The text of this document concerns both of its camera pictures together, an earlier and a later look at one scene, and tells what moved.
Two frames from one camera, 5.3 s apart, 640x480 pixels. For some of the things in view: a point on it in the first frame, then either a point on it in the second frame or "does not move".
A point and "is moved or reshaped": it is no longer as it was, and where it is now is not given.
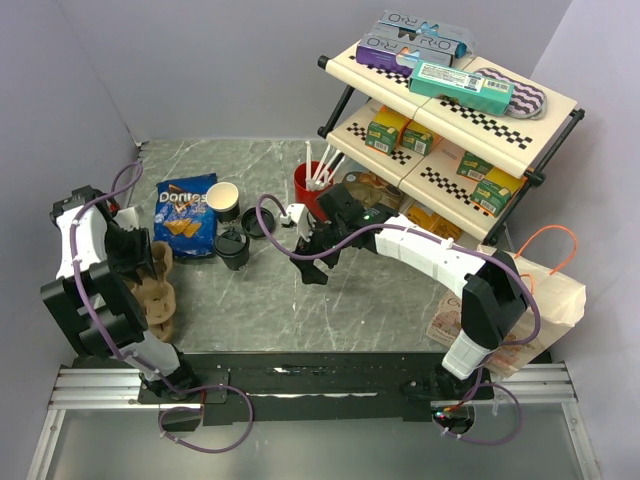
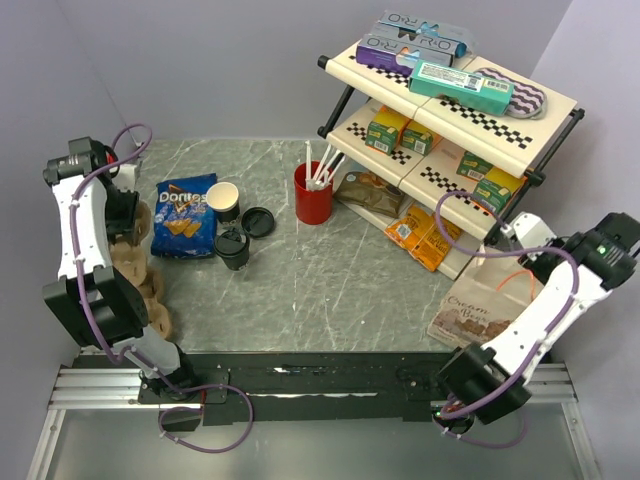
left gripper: (140, 257) to (124, 224)
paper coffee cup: (223, 198) does not move
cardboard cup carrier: (157, 295) is moved or reshaped
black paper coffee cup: (236, 263) does not move
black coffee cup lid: (251, 225) does not move
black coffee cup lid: (231, 243) does not move
